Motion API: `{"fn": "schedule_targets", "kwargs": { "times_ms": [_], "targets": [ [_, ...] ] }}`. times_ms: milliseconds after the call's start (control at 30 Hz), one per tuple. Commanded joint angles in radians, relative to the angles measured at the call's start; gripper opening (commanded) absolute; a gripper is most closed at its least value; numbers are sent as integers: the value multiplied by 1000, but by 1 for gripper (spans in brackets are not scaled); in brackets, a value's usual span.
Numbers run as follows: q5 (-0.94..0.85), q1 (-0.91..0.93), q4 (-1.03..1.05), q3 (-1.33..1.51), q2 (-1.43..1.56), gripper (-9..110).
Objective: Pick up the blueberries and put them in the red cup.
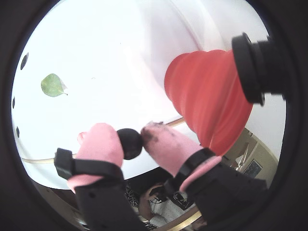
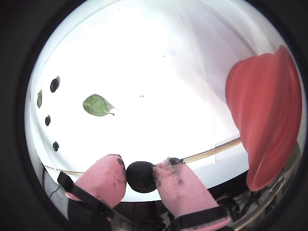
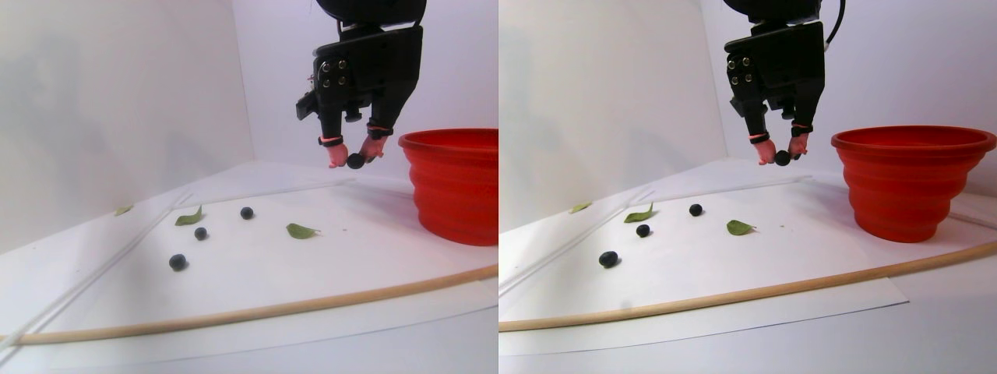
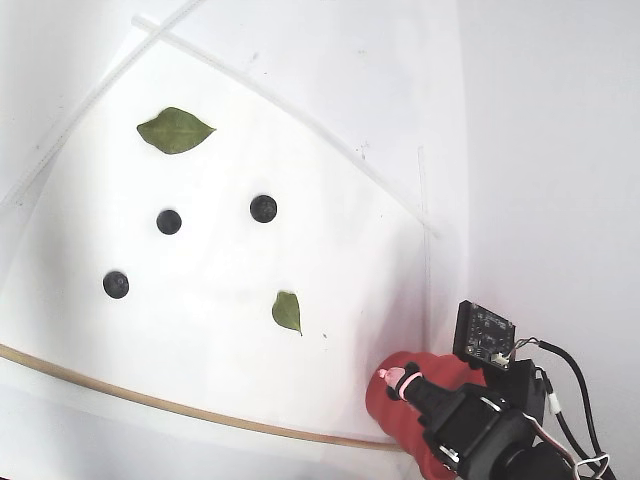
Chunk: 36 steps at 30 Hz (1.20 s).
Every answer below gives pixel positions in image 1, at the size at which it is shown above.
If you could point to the pink-covered gripper finger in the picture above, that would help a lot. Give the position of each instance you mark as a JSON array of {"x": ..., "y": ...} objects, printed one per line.
[
  {"x": 173, "y": 149},
  {"x": 101, "y": 149}
]

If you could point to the red collapsible silicone cup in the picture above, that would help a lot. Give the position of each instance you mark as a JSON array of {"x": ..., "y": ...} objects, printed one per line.
[{"x": 207, "y": 96}]

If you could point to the medium green leaf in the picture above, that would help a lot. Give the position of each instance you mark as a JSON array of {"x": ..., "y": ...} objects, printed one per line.
[{"x": 53, "y": 85}]

